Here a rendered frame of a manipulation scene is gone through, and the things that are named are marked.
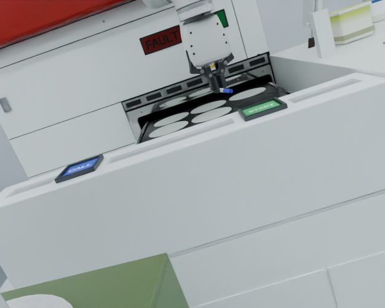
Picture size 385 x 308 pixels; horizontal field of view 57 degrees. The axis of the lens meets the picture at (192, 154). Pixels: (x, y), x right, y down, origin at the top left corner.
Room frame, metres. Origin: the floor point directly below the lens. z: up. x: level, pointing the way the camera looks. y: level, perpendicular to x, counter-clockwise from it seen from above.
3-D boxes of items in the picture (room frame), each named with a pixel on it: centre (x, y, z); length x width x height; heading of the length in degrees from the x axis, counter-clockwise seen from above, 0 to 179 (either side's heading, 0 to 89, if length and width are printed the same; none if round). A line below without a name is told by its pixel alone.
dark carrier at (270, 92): (0.82, -0.07, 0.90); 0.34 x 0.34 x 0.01; 86
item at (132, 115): (1.03, -0.07, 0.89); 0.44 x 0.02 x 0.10; 86
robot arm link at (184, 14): (0.86, -0.12, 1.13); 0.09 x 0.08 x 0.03; 102
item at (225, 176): (0.47, 0.02, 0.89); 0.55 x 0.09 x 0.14; 86
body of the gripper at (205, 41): (0.86, -0.11, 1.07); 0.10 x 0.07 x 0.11; 102
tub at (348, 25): (0.77, -0.41, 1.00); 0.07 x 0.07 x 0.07; 5
